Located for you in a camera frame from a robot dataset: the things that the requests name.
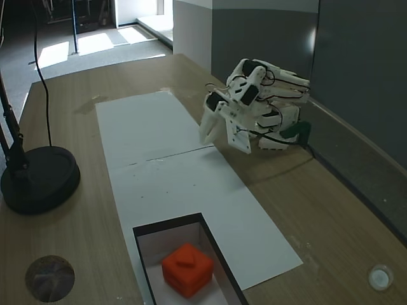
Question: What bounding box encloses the white paper sheet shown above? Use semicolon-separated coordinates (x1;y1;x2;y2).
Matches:
106;145;305;292
95;91;216;168

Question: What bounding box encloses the black lamp cable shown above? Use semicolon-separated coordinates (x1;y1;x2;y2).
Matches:
31;0;53;147

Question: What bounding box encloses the blue metal pole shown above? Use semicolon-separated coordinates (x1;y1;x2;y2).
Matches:
72;0;79;55

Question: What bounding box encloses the green table clamp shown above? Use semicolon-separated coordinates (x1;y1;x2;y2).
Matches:
279;121;312;147

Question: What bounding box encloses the orange cube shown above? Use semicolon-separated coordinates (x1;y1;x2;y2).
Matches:
161;243;214;299

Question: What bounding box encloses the brown open box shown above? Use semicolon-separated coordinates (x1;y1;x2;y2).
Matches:
132;212;251;305

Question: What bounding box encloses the small white round cap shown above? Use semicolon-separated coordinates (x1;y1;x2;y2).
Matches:
367;263;394;290

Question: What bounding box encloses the clear tape strip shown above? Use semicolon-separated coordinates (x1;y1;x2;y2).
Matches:
74;94;108;114

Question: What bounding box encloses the black round lamp base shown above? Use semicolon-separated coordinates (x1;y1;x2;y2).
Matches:
0;146;81;215

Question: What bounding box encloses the black camera cable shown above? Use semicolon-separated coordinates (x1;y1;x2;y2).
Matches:
235;126;300;147

